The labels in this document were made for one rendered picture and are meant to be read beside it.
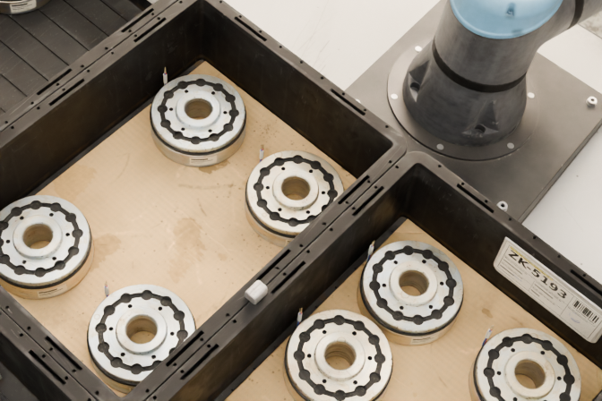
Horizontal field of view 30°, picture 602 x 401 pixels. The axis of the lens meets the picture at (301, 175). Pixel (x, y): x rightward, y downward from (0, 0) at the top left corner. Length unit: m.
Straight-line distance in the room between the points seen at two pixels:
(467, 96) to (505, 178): 0.11
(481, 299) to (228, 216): 0.27
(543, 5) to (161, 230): 0.46
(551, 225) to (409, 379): 0.36
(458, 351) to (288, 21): 0.57
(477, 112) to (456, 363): 0.33
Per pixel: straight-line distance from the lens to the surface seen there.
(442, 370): 1.13
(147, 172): 1.21
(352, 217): 1.07
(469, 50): 1.26
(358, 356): 1.08
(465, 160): 1.35
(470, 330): 1.15
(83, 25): 1.34
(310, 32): 1.50
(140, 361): 1.07
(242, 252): 1.16
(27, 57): 1.32
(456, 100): 1.32
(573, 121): 1.43
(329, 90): 1.15
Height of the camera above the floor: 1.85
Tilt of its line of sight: 57 degrees down
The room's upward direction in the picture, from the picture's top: 8 degrees clockwise
